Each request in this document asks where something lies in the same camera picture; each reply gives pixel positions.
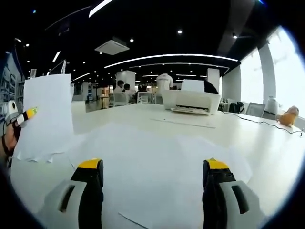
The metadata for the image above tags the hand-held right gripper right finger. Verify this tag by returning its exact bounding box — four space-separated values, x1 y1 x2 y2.
202 157 263 229

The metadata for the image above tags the white mesh office chair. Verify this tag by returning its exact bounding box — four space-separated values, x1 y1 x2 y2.
113 92 129 107
245 102 265 117
137 92 157 104

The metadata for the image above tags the person's left hand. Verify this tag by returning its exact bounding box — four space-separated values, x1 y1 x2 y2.
2 124 21 156

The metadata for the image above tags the white cylindrical appliance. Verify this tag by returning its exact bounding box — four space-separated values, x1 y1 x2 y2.
266 95 280 115

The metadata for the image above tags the black backpack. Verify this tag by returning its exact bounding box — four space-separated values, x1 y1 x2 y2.
229 102 245 113

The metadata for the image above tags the white table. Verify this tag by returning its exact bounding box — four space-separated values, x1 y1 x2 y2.
9 102 303 229

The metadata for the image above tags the orange plush toy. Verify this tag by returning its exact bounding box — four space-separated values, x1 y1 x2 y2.
277 105 300 127

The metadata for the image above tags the long curved ceiling light strip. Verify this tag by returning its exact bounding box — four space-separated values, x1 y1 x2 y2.
89 0 112 17
104 54 240 69

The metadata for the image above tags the white printer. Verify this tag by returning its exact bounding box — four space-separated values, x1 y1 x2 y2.
161 79 222 115

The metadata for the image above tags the ceiling air conditioner unit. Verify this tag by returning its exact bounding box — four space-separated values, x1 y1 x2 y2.
94 39 130 55

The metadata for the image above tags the small bright window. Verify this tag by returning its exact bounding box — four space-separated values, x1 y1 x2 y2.
240 50 264 105

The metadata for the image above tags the large bright window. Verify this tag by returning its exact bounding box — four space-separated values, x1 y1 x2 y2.
268 26 305 120

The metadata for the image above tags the aligned bundle of printing papers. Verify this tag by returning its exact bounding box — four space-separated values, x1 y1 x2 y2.
11 73 75 163

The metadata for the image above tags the stack of printing papers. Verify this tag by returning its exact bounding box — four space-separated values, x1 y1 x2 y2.
68 123 253 229

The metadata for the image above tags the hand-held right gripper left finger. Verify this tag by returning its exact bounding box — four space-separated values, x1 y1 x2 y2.
44 157 105 229

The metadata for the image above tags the black printer cable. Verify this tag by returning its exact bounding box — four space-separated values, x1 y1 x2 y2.
218 110 303 134

